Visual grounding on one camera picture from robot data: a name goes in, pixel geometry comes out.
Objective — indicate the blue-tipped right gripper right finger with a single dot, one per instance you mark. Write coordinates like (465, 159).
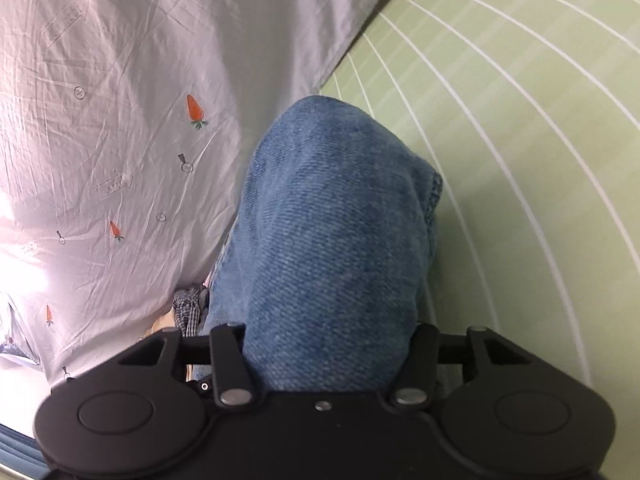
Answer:
(414, 384)

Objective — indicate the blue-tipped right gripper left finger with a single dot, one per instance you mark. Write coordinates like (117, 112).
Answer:
(231, 382)

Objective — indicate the blue denim jeans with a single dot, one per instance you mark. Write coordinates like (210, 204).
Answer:
(327, 260)

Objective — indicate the beige garment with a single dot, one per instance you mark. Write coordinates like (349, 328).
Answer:
(166, 321)

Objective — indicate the blue checked shirt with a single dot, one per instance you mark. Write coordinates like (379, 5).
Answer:
(190, 306)

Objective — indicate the grey carrot-print backdrop sheet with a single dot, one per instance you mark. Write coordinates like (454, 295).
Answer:
(126, 129)

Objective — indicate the green grid cutting mat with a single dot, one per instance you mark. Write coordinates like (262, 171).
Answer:
(529, 109)

